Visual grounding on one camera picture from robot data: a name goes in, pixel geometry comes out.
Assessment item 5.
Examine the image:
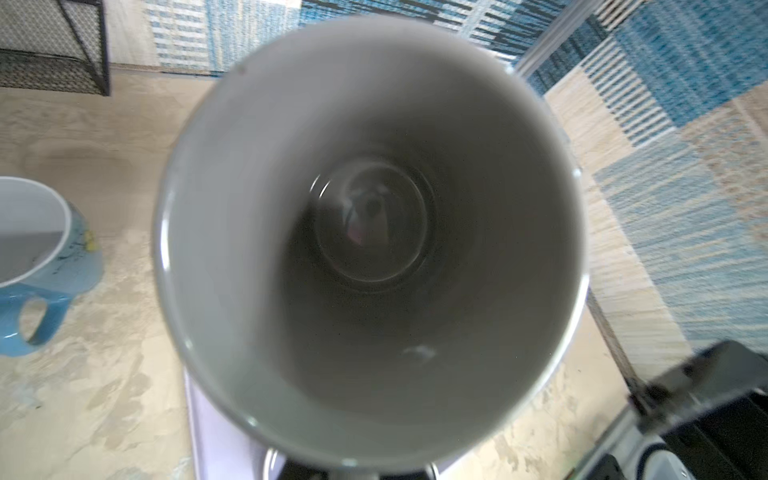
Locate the black wire shelf rack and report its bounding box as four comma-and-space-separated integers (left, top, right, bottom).
1, 0, 111, 96

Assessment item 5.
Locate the lavender plastic tray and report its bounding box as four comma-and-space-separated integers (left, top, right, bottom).
182, 368, 469, 480

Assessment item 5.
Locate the blue floral dotted mug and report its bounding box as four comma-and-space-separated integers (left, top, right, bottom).
1, 176, 104, 357

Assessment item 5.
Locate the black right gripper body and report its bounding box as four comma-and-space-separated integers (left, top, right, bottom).
569, 340, 767, 479

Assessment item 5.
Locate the grey ceramic mug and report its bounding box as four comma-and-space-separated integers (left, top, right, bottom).
152, 15, 589, 479

